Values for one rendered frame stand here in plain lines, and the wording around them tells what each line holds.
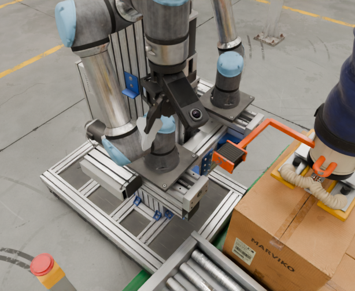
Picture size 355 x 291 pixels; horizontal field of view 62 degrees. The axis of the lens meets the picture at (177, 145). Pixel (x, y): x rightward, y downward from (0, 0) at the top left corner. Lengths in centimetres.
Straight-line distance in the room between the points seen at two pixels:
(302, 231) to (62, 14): 107
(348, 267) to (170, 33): 146
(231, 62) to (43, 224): 176
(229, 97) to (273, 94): 198
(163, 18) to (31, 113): 292
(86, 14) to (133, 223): 142
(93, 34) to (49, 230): 173
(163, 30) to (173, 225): 161
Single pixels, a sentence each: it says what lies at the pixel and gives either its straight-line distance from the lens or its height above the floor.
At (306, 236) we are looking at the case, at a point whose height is 94.
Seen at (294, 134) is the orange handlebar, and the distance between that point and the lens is 118.
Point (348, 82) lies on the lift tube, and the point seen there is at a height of 148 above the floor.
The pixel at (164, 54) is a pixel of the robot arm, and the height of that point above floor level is 171.
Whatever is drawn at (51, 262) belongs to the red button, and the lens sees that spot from 108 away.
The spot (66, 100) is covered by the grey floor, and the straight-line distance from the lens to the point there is 337.
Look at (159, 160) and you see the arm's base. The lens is 113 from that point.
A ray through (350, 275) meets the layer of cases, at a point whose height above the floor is 54.
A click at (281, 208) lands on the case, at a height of 94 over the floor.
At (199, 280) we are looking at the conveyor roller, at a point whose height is 55.
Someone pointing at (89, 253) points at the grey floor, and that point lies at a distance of 222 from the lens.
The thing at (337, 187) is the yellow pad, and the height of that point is 108.
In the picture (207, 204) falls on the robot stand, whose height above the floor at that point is 21.
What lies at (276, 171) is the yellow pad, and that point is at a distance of 119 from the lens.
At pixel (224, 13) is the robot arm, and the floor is 142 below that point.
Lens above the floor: 197
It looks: 47 degrees down
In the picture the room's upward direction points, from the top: straight up
